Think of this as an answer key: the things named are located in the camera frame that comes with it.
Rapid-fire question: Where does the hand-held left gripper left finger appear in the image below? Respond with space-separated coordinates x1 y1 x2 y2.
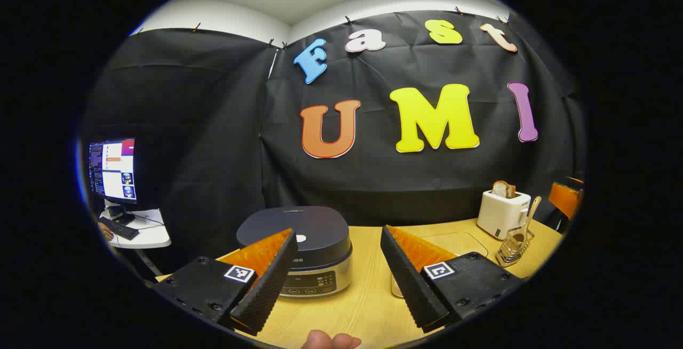
152 227 299 337

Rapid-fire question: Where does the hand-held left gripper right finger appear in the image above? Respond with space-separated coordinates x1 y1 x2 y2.
380 225 523 334

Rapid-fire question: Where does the wooden spoon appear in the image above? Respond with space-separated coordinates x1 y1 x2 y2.
512 196 542 248

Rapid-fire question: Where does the clear plastic rice container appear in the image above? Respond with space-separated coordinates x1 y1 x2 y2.
391 232 489 299

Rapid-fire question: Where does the black silver rice cooker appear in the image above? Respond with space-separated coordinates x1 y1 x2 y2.
236 206 353 299

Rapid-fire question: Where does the toasted bread slice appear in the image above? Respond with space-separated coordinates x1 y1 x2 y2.
491 180 517 199

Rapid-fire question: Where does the white toaster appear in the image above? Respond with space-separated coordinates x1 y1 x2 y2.
476 189 532 241

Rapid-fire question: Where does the white side table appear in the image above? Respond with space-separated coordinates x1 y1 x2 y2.
99 209 172 250

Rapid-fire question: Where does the black keyboard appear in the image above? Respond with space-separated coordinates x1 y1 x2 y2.
98 217 140 241

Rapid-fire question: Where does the black backdrop cloth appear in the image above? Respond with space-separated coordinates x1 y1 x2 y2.
80 10 587 272

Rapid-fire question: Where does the computer monitor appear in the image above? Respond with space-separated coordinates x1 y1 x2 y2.
88 137 138 225

